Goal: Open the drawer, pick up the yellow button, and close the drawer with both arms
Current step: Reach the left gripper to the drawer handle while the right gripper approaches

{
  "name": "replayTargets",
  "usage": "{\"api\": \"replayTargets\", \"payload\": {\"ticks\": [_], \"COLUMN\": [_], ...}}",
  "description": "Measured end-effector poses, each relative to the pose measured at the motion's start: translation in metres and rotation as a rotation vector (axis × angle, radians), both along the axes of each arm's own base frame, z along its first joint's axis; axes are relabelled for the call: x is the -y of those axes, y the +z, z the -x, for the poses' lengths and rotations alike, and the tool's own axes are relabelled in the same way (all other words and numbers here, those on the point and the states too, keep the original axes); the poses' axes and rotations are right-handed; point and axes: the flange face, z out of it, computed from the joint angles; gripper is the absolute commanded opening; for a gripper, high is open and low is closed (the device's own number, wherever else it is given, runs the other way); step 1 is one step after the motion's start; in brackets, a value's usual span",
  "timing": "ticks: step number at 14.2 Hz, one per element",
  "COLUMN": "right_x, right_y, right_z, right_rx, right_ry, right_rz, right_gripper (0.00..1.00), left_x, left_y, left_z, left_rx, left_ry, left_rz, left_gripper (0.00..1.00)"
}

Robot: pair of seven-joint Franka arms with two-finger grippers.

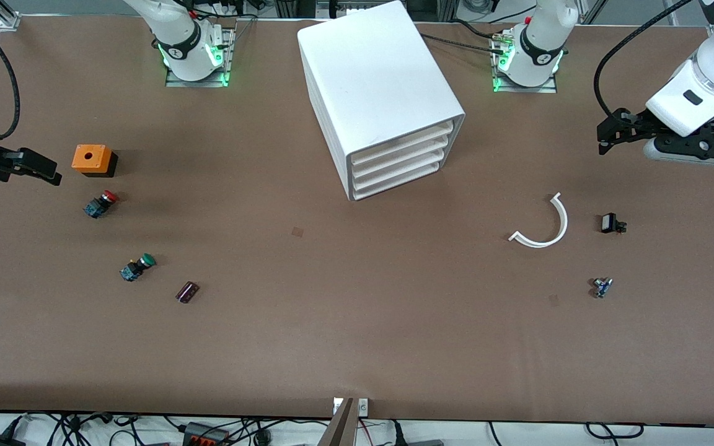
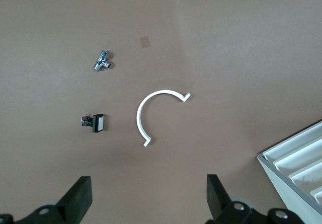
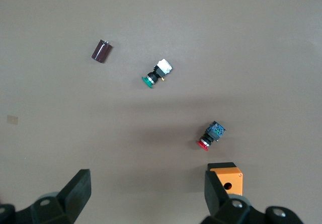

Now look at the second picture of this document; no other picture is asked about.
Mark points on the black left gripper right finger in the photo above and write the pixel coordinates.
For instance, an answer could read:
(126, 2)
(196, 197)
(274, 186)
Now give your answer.
(217, 198)

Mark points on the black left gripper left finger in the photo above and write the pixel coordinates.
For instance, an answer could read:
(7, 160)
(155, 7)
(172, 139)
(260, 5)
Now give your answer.
(75, 196)

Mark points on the chrome metal valve fitting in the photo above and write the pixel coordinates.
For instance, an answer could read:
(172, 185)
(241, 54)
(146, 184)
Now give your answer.
(101, 61)

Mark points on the black rectangular white-faced switch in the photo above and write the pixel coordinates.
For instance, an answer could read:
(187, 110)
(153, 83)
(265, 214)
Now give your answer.
(96, 123)

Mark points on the white curved plastic clamp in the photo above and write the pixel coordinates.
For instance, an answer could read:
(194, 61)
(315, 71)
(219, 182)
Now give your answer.
(138, 115)

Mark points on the small brown tape patch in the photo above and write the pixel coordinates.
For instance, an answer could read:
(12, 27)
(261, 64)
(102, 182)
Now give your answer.
(145, 42)

